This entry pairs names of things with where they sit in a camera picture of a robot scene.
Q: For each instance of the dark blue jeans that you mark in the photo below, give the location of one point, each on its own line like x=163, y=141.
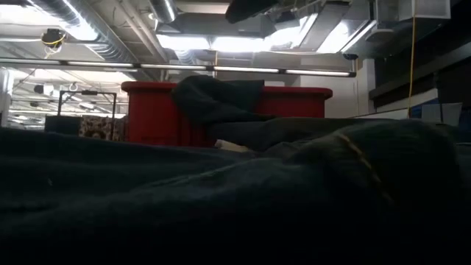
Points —
x=221, y=202

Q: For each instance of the red plastic laundry bin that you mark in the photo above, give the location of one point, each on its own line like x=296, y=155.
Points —
x=154, y=114

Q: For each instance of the long ceiling light strip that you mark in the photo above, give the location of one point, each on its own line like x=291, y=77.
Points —
x=246, y=69

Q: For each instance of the patterned box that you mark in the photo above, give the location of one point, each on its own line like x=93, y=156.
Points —
x=99, y=129

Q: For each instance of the black metal rack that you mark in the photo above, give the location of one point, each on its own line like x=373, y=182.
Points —
x=88, y=92

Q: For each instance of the black ceiling camera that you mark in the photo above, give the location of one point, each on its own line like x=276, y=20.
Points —
x=53, y=37

